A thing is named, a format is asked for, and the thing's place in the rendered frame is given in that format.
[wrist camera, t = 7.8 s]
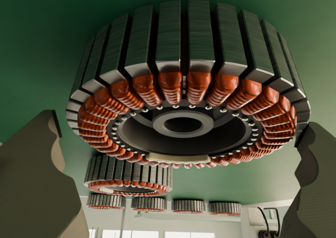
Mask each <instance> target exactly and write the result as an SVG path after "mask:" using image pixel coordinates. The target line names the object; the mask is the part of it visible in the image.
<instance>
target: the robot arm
mask: <svg viewBox="0 0 336 238"><path fill-rule="evenodd" d="M62 137H63V136H62V133H61V129H60V125H59V122H58V118H57V115H56V111H55V109H53V110H49V109H46V110H43V111H41V112H40V113H39V114H38V115H36V116H35V117H34V118H33V119H32V120H30V121H29V122H28V123H27V124H26V125H24V126H23V127H22V128H21V129H19V130H18V131H17V132H16V133H15V134H13V135H12V136H11V137H10V138H9V139H8V140H6V141H5V142H4V143H3V144H2V145H1V146H0V238H90V232H89V228H88V224H87V221H86V217H85V213H84V210H83V206H82V203H81V199H80V196H79V193H78V190H77V187H76V184H75V181H74V179H73V178H72V177H70V176H68V175H66V174H64V173H63V170H64V168H65V165H66V164H65V161H64V157H63V154H62V150H61V147H60V143H59V140H60V138H62ZM294 148H297V151H298V152H299V154H300V157H301V161H300V163H299V165H298V166H297V168H296V170H295V172H294V175H295V177H296V178H297V180H298V183H299V185H300V189H299V191H298V193H297V195H296V196H295V198H294V200H293V201H292V203H291V205H290V207H289V208H288V210H287V212H286V214H285V215H284V217H283V221H282V226H281V231H280V236H279V238H336V137H334V136H333V135H332V134H331V133H329V132H328V131H327V130H326V129H324V128H323V127H322V126H321V125H320V124H318V123H316V122H313V121H311V122H308V124H307V125H306V127H305V128H304V129H302V132H301V133H300V134H299V135H298V136H297V137H296V139H295V144H294Z"/></svg>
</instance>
